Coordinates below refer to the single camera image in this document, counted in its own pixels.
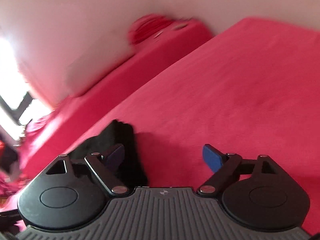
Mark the red bed blanket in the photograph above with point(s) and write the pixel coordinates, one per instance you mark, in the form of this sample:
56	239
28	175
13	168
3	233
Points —
251	90

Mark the black pants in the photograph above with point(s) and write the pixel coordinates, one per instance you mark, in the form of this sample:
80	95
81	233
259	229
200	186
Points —
116	143

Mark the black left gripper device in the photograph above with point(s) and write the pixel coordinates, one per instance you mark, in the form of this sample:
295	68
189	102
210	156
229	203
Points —
9	218

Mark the white pillow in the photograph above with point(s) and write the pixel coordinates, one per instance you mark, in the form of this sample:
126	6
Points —
101	58

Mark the red cushion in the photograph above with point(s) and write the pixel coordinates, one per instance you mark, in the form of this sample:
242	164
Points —
146	26

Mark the hanging clothes rack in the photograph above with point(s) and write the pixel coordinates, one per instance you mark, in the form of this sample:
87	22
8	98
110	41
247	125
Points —
12	179

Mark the red side mattress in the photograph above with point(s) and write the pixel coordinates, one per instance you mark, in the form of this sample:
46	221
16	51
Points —
51	135

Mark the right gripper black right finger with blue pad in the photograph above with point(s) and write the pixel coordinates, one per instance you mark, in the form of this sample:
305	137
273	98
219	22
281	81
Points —
234	175

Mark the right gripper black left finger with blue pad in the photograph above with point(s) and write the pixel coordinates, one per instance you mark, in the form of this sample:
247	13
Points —
84	177

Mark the dark framed window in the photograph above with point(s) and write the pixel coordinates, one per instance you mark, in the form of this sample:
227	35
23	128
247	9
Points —
11	126

